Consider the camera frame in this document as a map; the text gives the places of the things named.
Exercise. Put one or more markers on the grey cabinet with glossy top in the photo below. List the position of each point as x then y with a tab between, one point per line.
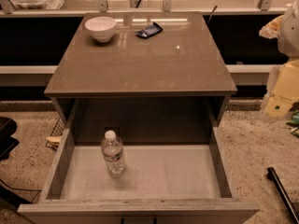
171	88

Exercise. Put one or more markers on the wire basket on floor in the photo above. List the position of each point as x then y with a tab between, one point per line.
54	139

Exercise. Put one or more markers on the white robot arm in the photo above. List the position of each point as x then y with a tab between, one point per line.
282	90

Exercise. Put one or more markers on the green packet on floor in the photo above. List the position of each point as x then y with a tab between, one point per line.
294	123

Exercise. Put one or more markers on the black object at left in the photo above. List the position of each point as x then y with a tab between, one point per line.
7	128

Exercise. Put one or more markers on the dark blue calculator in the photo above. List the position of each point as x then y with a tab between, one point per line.
150	31

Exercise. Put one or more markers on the clear plastic water bottle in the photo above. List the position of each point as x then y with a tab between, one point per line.
113	153

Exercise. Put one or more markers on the white ceramic bowl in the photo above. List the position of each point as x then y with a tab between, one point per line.
101	28

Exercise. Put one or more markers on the open grey top drawer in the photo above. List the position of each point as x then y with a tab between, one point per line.
161	184

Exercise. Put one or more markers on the black bar on floor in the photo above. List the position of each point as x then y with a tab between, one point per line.
292	208

